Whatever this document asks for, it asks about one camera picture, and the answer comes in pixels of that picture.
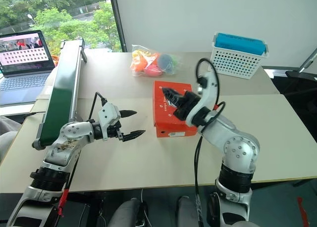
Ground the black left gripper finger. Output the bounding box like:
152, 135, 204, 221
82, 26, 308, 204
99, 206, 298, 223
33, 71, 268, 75
119, 110, 138, 118
122, 130, 146, 142

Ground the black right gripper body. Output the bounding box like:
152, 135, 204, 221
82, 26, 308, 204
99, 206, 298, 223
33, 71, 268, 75
173, 91, 202, 121

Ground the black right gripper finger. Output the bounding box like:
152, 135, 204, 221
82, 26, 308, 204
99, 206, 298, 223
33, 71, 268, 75
161, 87, 186, 100
162, 90, 185, 107

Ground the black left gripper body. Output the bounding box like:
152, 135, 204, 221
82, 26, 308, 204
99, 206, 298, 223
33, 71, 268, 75
106, 121, 124, 140

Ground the orange cardboard box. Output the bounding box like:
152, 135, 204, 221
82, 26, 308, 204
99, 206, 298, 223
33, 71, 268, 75
153, 80, 199, 139

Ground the green conveyor belt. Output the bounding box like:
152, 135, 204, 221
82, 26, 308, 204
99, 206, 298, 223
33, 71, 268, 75
31, 37, 88, 151

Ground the blue object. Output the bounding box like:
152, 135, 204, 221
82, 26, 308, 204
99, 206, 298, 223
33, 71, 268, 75
215, 33, 267, 57

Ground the pink plush toy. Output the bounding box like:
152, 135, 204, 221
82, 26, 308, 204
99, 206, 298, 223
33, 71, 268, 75
143, 64, 163, 77

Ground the blue plush ball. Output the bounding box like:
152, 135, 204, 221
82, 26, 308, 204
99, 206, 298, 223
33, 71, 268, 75
158, 54, 174, 69

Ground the orange plush toy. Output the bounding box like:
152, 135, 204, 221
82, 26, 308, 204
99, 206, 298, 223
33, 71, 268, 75
132, 51, 159, 73

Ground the clear plastic bag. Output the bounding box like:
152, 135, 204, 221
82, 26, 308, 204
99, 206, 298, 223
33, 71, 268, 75
130, 44, 183, 78

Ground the white perforated plastic basket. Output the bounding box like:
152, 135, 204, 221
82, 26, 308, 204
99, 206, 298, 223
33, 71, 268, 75
210, 32, 269, 80

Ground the grey rounded shape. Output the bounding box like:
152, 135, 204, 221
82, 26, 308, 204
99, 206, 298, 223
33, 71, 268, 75
115, 198, 141, 227

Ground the red tape strip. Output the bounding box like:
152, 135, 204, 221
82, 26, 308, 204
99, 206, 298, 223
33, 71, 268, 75
57, 188, 70, 217

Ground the grey laptop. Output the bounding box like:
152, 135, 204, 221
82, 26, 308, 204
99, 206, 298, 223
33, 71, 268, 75
0, 30, 56, 107

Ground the grey upholstered chair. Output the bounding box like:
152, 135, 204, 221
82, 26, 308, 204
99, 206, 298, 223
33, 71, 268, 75
0, 115, 23, 161

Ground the black office chair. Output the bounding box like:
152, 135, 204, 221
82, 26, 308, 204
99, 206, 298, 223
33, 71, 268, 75
272, 48, 317, 97

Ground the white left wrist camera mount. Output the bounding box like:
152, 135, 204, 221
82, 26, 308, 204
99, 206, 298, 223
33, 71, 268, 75
98, 103, 122, 141

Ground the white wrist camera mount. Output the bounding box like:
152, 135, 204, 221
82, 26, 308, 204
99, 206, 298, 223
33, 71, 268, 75
185, 72, 220, 127
98, 103, 122, 141

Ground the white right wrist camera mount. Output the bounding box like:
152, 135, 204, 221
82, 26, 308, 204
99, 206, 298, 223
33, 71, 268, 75
185, 72, 220, 127

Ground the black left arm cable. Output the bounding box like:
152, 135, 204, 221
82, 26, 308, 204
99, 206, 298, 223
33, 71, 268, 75
56, 92, 108, 217

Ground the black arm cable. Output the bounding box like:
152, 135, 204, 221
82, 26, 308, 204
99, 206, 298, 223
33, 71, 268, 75
194, 57, 226, 227
56, 92, 108, 217

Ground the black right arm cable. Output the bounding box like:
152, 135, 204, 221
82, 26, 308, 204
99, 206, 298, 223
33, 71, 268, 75
194, 57, 226, 227

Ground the black window frame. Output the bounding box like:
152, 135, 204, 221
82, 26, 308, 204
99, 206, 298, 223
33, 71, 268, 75
108, 0, 127, 53

